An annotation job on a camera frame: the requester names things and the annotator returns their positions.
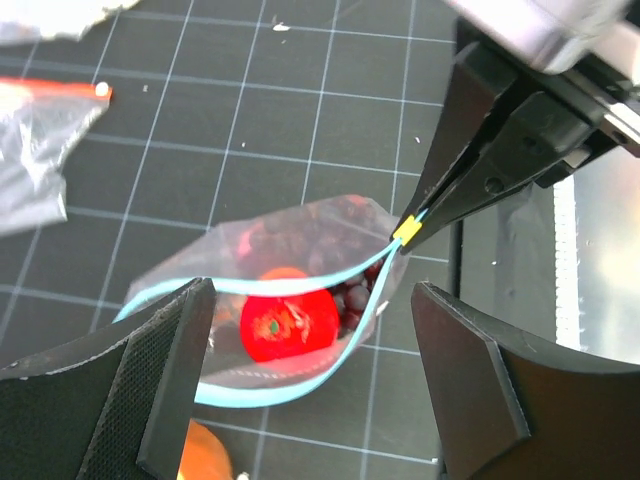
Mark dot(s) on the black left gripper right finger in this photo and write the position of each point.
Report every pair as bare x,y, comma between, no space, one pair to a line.
509,404

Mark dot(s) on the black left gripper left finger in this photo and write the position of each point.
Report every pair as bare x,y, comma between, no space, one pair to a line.
114,404

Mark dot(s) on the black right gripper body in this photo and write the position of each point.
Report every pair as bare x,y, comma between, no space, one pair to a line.
591,81

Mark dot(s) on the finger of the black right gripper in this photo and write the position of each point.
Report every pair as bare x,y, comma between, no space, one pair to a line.
521,142
479,77

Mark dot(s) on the orange plastic basket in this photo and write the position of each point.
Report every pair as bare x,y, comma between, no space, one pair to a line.
204,456

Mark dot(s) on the purple grape bunch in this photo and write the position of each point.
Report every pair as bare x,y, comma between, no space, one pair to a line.
322,238

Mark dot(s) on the orange fruit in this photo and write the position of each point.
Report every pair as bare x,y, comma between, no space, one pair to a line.
285,272

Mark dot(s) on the clear blue-zip bag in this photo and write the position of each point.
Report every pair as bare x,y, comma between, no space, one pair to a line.
298,290

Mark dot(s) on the clear orange-zip bag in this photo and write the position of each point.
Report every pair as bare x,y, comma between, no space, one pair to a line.
42,121

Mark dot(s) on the clear bag with white pieces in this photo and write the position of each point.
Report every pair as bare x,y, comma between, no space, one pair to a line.
29,21

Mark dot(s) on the black grid mat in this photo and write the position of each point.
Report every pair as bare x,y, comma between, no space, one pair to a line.
226,110

